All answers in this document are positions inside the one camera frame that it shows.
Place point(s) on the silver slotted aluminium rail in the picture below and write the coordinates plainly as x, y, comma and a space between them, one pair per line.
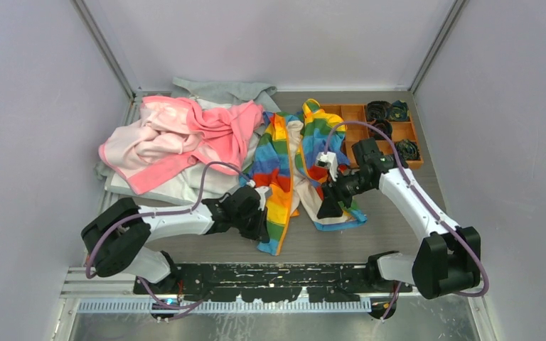
148, 305

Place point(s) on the rainbow striped zip jacket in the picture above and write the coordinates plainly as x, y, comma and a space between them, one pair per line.
285, 162

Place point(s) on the grey white garment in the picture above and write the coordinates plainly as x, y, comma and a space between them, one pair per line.
183, 189

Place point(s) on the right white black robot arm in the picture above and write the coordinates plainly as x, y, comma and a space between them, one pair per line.
448, 257

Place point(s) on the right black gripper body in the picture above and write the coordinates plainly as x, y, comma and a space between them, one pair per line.
348, 185

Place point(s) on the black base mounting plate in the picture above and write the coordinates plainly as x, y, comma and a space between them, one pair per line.
273, 283

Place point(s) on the dark rolled tie back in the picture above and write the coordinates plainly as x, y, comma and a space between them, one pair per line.
375, 110

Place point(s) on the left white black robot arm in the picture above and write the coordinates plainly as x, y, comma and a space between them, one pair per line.
115, 240

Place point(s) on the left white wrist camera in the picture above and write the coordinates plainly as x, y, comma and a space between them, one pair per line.
264, 193

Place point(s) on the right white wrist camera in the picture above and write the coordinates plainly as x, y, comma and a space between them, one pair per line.
326, 166

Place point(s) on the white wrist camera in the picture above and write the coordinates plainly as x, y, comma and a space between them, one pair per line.
326, 166
264, 193

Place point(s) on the pink fleece garment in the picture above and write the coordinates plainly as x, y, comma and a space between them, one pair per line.
175, 133

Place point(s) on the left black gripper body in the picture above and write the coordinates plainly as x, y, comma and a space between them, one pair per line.
250, 225

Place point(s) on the blue green rolled tie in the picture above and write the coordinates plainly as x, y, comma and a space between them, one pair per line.
408, 150

